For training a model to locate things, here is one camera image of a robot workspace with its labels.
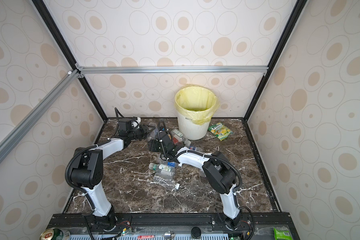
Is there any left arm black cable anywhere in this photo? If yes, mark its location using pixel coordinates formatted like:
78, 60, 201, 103
64, 107, 127, 211

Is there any white ribbed waste bin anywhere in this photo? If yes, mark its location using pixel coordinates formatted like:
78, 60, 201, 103
177, 113, 211, 140

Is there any green beer can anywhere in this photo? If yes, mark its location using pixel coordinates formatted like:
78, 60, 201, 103
40, 228, 71, 240

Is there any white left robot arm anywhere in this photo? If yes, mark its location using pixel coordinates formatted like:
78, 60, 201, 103
65, 117, 150, 231

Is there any orange juice bottle red label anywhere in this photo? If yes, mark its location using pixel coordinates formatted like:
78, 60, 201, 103
173, 137, 180, 145

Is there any green Fox's candy bag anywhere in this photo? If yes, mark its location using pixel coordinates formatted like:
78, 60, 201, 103
208, 123, 233, 141

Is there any black corner frame post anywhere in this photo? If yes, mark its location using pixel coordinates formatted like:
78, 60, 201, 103
32, 0, 108, 123

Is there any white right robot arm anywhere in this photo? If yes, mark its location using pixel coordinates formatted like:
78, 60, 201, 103
148, 131, 243, 229

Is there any clear plastic bottle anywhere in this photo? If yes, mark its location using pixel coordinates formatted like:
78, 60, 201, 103
153, 175, 180, 191

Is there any diagonal aluminium rail left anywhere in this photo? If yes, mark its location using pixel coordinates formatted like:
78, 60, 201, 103
0, 70, 79, 164

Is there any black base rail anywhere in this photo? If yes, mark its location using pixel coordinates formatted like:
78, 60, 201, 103
48, 212, 300, 240

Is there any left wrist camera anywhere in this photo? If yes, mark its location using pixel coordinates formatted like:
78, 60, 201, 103
132, 117, 141, 128

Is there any black right corner post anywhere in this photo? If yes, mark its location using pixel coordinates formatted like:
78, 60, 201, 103
244, 0, 308, 123

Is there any clear square bottle green label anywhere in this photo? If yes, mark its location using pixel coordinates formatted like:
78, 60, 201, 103
171, 129, 191, 148

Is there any soda water bottle blue label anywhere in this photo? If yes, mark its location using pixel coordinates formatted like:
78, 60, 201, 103
159, 159, 179, 168

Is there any green packet bottom right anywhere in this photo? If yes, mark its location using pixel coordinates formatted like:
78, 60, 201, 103
274, 228, 293, 240

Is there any Pepsi label clear bottle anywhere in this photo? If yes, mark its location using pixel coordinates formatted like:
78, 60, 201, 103
189, 146, 203, 152

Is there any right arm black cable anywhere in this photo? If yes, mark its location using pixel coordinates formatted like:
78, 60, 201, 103
155, 119, 243, 193

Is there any clear bottle green band label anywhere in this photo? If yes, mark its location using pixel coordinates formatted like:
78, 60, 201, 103
149, 163, 175, 177

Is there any horizontal aluminium rail back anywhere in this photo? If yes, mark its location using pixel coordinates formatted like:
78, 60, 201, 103
78, 66, 268, 74

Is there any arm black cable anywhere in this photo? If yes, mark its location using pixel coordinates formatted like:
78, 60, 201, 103
64, 107, 127, 211
155, 119, 243, 193

